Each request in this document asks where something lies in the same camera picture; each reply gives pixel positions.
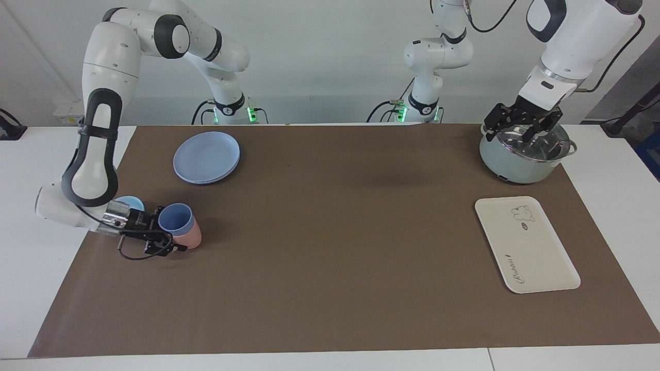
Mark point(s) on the blue plastic cup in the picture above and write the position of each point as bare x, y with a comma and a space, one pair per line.
175, 219

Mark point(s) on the pale blue round plate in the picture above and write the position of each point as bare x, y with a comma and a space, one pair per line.
206, 157

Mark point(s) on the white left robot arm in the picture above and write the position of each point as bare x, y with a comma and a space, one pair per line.
572, 36

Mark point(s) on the cream tray with rabbit print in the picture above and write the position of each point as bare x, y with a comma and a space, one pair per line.
531, 247

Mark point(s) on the light blue bowl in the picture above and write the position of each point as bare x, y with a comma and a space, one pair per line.
131, 202

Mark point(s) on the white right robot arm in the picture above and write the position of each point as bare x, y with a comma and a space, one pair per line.
108, 56

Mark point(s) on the pink plastic cup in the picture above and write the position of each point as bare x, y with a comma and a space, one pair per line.
193, 237

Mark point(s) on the silver right wrist mount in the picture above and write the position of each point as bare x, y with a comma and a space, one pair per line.
117, 214

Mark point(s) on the brown paper table mat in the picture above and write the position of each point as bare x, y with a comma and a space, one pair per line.
330, 247

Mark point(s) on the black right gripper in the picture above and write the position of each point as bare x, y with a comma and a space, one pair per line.
138, 225

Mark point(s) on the black clamp bracket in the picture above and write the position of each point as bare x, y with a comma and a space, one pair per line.
10, 129

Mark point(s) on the pale green electric pot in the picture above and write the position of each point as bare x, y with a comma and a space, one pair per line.
510, 162

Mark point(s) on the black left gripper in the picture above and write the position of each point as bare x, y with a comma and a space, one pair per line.
527, 111

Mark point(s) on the white wall socket box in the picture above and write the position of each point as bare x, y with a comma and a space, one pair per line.
68, 113

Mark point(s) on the black slanted stand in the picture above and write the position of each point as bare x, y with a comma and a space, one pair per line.
631, 111

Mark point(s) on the blue crate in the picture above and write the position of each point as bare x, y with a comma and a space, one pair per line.
650, 154

